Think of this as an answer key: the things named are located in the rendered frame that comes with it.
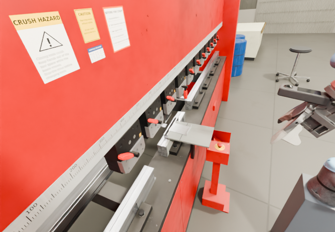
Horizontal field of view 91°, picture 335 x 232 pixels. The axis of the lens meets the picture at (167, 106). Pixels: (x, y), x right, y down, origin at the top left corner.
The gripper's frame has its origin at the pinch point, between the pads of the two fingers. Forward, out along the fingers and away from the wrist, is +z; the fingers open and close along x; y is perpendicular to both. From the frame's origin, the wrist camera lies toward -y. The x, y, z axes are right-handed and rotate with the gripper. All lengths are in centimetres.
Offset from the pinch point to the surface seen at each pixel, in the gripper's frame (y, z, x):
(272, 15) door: -169, 21, 944
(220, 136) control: -5, 60, 54
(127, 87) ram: -44, 9, -25
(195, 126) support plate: -23, 45, 25
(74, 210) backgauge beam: -33, 68, -49
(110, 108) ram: -40, 10, -34
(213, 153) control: -1, 61, 35
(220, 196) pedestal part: 35, 111, 52
